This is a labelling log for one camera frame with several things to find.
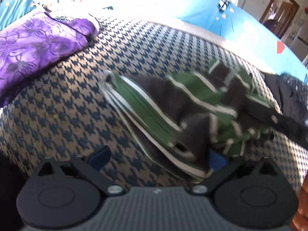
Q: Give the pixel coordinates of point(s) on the purple floral cloth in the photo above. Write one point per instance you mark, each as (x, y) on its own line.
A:
(36, 48)

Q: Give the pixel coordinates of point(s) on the blue printed bed sheet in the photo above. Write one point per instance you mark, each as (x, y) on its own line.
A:
(240, 21)

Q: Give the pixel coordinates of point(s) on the wooden door frame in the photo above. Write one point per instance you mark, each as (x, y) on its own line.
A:
(292, 7)

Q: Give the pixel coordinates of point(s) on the houndstooth blanket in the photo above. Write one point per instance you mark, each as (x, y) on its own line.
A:
(72, 96)

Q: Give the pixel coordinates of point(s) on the green brown striped t-shirt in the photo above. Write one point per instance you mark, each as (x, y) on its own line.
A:
(192, 105)

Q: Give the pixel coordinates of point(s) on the person's right hand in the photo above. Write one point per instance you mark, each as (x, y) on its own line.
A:
(302, 209)

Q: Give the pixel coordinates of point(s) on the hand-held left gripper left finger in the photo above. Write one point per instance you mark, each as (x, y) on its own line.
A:
(99, 158)

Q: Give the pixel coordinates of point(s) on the black folded cloth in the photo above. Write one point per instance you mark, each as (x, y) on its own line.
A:
(288, 101)

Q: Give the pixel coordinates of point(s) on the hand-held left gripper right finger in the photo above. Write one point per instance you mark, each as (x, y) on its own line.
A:
(217, 162)

